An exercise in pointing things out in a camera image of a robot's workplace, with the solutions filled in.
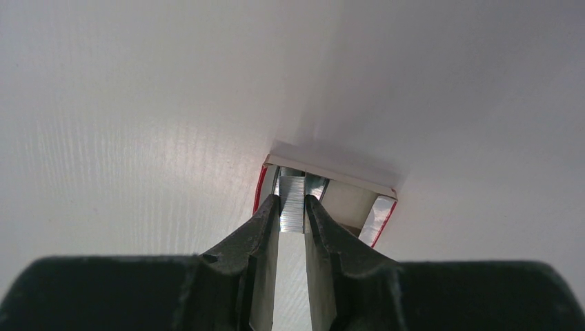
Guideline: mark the red staple box tray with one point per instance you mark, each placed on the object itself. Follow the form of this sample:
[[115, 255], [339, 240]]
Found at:
[[360, 206]]

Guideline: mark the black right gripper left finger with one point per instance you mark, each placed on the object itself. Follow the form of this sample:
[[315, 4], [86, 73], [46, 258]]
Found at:
[[229, 287]]

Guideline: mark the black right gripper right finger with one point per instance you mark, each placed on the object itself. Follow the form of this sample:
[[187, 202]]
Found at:
[[351, 286]]

